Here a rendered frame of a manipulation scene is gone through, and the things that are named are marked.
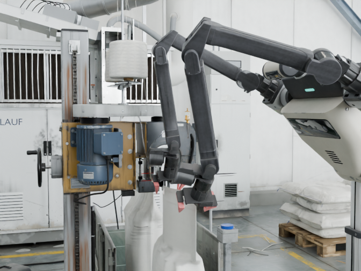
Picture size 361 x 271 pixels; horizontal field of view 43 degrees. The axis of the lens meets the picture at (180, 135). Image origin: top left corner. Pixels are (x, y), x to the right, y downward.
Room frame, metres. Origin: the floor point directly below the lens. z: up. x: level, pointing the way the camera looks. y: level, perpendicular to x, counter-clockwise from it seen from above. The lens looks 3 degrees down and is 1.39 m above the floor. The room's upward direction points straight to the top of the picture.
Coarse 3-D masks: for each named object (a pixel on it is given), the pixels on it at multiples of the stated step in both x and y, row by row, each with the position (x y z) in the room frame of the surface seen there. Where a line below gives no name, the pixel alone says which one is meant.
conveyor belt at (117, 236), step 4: (112, 232) 3.76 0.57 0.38; (116, 232) 3.75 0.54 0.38; (120, 232) 3.75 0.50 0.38; (124, 232) 3.75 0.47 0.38; (112, 236) 3.64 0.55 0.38; (116, 236) 3.64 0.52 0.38; (120, 236) 3.64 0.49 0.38; (124, 236) 3.64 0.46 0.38; (112, 240) 3.52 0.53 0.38; (116, 240) 3.52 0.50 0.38; (120, 240) 3.52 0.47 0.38; (124, 240) 3.52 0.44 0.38; (116, 244) 3.42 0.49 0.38; (120, 244) 3.42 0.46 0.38; (124, 244) 3.41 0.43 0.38; (116, 248) 3.31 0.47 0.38; (120, 248) 3.31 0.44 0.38; (124, 248) 3.31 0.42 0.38; (116, 252) 3.22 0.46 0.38; (120, 252) 3.22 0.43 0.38; (124, 252) 3.22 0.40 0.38; (116, 256) 3.12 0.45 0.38; (120, 256) 3.12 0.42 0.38; (124, 256) 3.12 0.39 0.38; (120, 260) 3.04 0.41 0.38; (124, 260) 3.04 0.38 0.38; (120, 264) 2.96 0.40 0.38; (124, 264) 2.96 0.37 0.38; (120, 268) 2.88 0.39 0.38; (124, 268) 2.88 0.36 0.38
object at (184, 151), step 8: (152, 128) 2.12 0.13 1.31; (160, 128) 2.13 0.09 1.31; (184, 128) 2.16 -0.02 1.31; (192, 128) 2.17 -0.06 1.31; (152, 136) 2.12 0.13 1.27; (160, 136) 2.13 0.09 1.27; (184, 136) 2.16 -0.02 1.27; (160, 144) 2.13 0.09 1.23; (184, 144) 2.16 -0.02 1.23; (184, 152) 2.16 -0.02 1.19; (144, 160) 2.16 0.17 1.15; (184, 160) 2.16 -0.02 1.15; (192, 160) 2.17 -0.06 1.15; (144, 168) 2.16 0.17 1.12; (144, 176) 2.16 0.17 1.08
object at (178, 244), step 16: (176, 208) 1.74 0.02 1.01; (192, 208) 1.64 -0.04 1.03; (176, 224) 1.74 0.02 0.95; (192, 224) 1.64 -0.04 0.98; (160, 240) 1.92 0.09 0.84; (176, 240) 1.74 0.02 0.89; (192, 240) 1.64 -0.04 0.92; (160, 256) 1.81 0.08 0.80; (176, 256) 1.72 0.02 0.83; (192, 256) 1.64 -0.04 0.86
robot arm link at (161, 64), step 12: (156, 48) 1.78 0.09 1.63; (156, 60) 1.79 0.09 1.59; (156, 72) 1.83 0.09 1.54; (168, 72) 1.83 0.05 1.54; (168, 84) 1.84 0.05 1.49; (168, 96) 1.85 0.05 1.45; (168, 108) 1.86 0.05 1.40; (168, 120) 1.87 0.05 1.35; (168, 132) 1.87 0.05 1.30; (168, 144) 1.87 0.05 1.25; (180, 144) 1.88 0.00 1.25
